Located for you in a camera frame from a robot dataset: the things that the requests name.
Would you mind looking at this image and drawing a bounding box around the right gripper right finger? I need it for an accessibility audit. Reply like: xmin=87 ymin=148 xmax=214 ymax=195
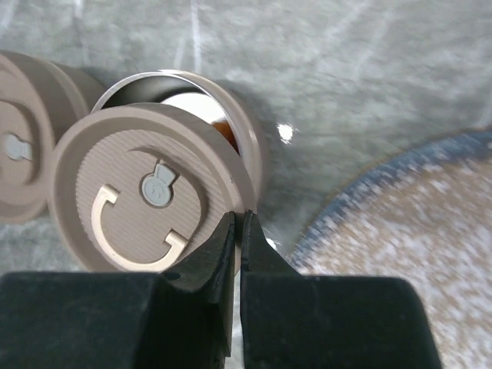
xmin=240 ymin=212 xmax=441 ymax=368

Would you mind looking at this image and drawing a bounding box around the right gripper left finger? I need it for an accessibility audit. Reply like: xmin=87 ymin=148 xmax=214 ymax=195
xmin=1 ymin=213 xmax=235 ymax=368

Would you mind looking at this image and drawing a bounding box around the brown lid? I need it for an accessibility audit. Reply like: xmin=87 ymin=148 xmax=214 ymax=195
xmin=1 ymin=50 xmax=105 ymax=224
xmin=48 ymin=103 xmax=257 ymax=272

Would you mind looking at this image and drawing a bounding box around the brown glazed meat piece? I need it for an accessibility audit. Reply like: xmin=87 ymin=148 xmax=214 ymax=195
xmin=211 ymin=120 xmax=239 ymax=153

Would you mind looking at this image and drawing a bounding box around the right steel lunch container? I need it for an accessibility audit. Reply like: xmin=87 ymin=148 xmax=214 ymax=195
xmin=92 ymin=69 xmax=270 ymax=198

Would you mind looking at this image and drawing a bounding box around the speckled ceramic plate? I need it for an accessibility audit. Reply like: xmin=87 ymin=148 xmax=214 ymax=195
xmin=290 ymin=129 xmax=491 ymax=368

